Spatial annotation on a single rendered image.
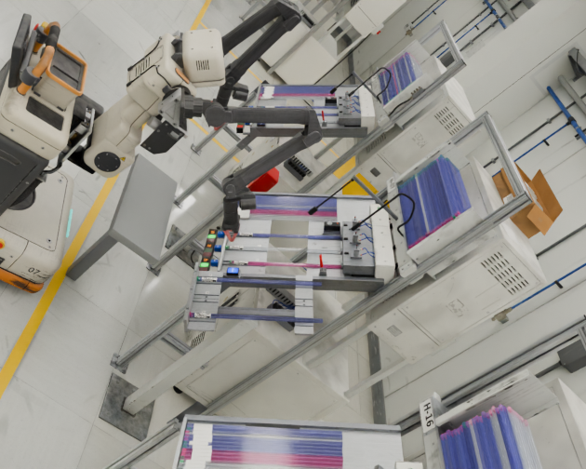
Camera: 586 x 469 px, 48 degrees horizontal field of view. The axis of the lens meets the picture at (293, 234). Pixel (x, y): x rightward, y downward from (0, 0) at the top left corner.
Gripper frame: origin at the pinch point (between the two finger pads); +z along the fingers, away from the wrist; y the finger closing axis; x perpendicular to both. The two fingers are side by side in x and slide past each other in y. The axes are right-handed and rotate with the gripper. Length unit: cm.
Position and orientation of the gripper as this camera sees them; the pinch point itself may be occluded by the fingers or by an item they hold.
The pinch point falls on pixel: (232, 239)
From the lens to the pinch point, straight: 271.6
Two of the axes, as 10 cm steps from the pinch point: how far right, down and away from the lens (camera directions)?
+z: -0.3, 8.2, 5.7
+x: -10.0, -0.4, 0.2
